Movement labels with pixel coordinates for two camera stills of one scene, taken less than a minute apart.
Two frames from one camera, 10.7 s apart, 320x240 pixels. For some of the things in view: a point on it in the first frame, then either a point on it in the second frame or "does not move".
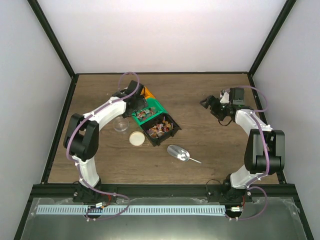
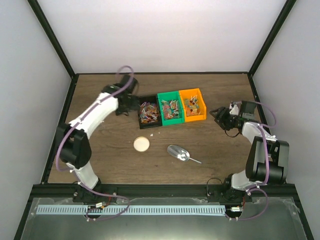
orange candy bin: [147, 93] → [194, 105]
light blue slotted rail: [83, 210] does not move
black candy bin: [159, 129] → [149, 112]
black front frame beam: [157, 190] does not move
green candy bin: [152, 109] → [171, 108]
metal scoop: [180, 153] does not move
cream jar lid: [137, 138] → [141, 144]
